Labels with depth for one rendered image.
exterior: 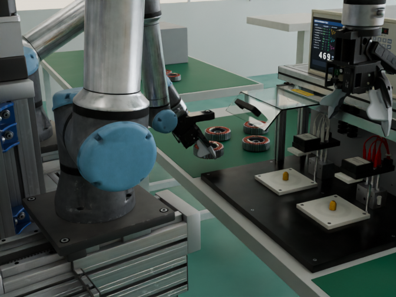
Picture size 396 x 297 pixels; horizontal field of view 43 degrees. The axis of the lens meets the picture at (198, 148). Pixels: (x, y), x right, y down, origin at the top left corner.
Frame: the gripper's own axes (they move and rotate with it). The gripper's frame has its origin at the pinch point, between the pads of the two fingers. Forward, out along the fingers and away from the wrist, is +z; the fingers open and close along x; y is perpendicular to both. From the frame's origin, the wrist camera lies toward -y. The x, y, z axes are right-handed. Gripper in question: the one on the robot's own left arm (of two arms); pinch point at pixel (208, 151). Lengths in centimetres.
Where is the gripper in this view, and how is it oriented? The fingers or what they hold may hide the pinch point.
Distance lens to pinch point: 186.1
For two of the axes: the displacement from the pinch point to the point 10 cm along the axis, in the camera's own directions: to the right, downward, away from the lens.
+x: 4.2, 3.1, -8.5
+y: -7.8, 6.1, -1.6
